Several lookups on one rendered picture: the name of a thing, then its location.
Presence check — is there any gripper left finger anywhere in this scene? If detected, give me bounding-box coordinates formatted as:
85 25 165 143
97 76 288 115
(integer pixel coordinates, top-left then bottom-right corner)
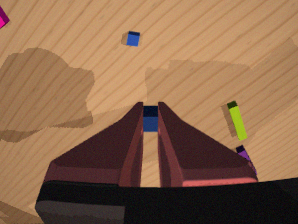
42 102 143 187

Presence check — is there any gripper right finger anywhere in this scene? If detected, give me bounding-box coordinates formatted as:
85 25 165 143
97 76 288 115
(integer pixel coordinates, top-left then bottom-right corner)
158 102 259 187

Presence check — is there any small blue block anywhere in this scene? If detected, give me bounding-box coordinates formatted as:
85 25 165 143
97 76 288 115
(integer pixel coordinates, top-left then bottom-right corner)
126 31 140 47
143 105 158 132

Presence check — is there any purple rod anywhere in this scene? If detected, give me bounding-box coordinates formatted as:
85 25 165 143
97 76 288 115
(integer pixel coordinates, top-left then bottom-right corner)
236 145 258 175

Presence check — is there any small magenta block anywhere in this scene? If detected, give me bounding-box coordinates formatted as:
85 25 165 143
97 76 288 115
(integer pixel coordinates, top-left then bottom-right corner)
0 6 10 28

